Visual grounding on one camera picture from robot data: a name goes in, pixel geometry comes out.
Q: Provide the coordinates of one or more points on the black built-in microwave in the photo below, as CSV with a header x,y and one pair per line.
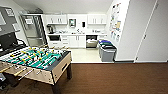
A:
x,y
55,37

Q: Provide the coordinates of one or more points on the white room door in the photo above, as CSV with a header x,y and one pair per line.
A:
x,y
155,33

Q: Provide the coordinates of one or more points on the white fridge notice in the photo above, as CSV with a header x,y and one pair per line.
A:
x,y
29,21

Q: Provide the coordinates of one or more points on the grey trash bin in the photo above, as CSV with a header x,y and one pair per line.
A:
x,y
107,55

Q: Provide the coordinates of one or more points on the black chair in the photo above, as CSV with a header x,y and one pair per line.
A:
x,y
10,41

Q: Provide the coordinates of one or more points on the white wall cabinet door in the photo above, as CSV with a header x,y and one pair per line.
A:
x,y
97,19
63,19
103,19
90,19
56,19
49,19

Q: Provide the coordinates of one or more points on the stainless steel refrigerator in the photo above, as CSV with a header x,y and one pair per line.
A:
x,y
35,31

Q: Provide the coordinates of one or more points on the steel paper towel dispenser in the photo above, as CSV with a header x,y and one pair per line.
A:
x,y
72,23

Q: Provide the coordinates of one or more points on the green foosball table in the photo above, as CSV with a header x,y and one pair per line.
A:
x,y
36,65

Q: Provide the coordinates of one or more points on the green lidded waste bin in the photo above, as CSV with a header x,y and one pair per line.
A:
x,y
107,45

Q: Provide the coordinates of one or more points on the white base cabinet door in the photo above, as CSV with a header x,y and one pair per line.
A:
x,y
81,41
73,41

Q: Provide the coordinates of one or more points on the grey wall board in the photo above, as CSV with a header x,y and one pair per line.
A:
x,y
8,20

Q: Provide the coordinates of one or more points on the chrome sink faucet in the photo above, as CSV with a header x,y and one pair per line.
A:
x,y
79,31

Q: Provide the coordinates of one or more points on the colourful wall poster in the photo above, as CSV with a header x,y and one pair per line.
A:
x,y
115,16

